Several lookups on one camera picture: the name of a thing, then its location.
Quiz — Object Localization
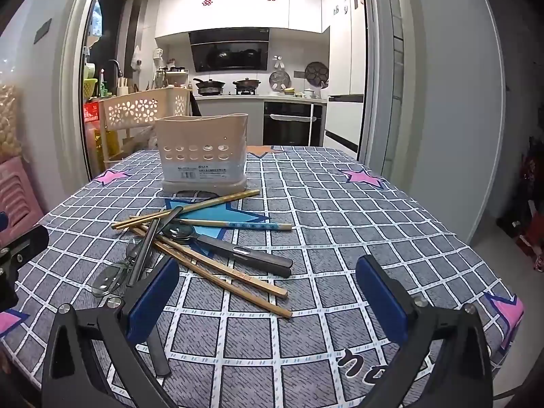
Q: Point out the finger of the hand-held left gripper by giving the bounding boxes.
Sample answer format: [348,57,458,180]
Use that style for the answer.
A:
[0,224,49,273]

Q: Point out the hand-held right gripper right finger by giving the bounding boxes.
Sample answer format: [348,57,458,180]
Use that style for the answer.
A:
[355,255,496,408]

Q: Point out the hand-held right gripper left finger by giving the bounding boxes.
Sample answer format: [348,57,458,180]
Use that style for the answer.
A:
[40,257,181,408]

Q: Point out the clear plastic spatula wooden handle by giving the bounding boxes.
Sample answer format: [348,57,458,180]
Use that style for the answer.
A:
[91,261,172,377]

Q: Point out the black handled metal spoon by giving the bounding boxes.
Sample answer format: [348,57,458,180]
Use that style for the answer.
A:
[163,223,295,279]
[158,206,184,234]
[126,218,162,287]

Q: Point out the plain wooden chopstick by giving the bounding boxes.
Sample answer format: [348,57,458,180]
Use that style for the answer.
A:
[111,189,261,230]
[136,232,294,319]
[129,226,289,298]

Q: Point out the blue patterned wooden chopstick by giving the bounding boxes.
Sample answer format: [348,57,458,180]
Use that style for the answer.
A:
[169,218,294,231]

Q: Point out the beige plastic utensil holder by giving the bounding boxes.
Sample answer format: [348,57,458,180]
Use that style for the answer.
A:
[154,113,250,197]

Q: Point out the pink plastic slatted item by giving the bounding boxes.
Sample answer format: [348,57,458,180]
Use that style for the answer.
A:
[0,156,45,227]

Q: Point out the checkered star print tablecloth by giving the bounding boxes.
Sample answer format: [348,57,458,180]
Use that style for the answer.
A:
[0,144,525,408]

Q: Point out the bag of beige beans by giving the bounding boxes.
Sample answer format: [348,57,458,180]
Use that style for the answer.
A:
[0,85,23,163]

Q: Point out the yellow oil bottle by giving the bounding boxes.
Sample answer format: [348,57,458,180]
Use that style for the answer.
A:
[99,125,121,160]

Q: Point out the red box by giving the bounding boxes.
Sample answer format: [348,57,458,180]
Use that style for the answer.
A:
[84,101,103,125]

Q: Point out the beige flower pattern basket cart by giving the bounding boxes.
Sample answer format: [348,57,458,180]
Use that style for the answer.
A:
[99,88,190,166]

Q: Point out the red clutter on floor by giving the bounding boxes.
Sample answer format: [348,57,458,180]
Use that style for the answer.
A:
[496,136,544,273]

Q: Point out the black built-in oven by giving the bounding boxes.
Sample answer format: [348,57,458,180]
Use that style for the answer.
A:
[262,101,324,148]

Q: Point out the kitchen faucet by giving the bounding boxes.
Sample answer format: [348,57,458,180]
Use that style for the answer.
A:
[105,59,123,88]

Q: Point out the black wok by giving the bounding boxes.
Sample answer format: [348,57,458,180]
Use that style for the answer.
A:
[192,77,226,96]

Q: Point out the counter shelf rack with bottles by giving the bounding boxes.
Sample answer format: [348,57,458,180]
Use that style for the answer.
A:
[155,66,190,91]

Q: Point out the round black hanging pan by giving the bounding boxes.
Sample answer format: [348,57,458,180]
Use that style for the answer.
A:
[304,61,330,90]

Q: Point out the black lidded pot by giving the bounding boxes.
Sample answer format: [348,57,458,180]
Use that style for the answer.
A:
[232,77,261,94]

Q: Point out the round metal steamer rack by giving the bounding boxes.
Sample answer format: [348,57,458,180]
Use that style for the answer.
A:
[269,69,291,93]

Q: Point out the white refrigerator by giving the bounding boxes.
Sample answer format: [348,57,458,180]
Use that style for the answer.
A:
[322,0,369,154]

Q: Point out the black range hood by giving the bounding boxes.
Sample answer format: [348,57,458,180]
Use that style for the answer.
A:
[189,28,271,73]

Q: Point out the white upper cabinets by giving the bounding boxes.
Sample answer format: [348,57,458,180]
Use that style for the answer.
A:
[154,0,330,40]

